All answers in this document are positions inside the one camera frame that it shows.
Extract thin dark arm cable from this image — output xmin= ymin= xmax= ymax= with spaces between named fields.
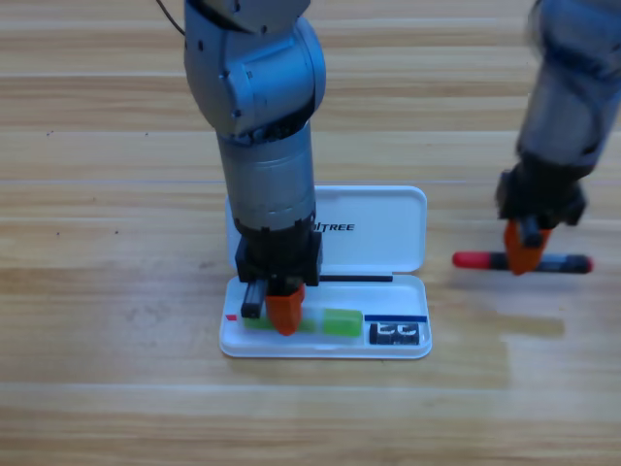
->
xmin=154 ymin=0 xmax=188 ymax=38

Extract white Unitree pencil case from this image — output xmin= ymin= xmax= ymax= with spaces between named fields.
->
xmin=218 ymin=184 xmax=433 ymax=360

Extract red and black marker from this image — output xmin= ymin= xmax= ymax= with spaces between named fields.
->
xmin=451 ymin=250 xmax=594 ymax=276

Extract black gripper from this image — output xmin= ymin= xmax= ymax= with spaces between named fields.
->
xmin=235 ymin=220 xmax=325 ymax=337
xmin=494 ymin=154 xmax=587 ymax=277

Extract black eraser with white print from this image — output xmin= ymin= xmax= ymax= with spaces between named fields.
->
xmin=368 ymin=322 xmax=421 ymax=347

